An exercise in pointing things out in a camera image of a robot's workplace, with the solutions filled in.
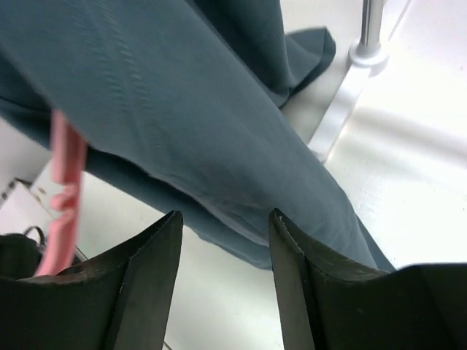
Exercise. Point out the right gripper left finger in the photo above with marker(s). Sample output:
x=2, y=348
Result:
x=119, y=299

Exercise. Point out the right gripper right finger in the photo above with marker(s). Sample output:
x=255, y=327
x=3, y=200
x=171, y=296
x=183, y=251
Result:
x=328, y=301

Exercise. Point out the pink plastic hanger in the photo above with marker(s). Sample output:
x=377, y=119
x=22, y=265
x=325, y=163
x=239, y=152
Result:
x=69, y=152

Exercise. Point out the teal t shirt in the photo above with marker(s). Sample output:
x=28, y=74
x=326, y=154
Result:
x=180, y=103

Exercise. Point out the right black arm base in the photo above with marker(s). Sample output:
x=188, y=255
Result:
x=21, y=253

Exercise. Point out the white metal clothes rack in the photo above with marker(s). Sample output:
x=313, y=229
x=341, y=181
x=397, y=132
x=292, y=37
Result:
x=367, y=57

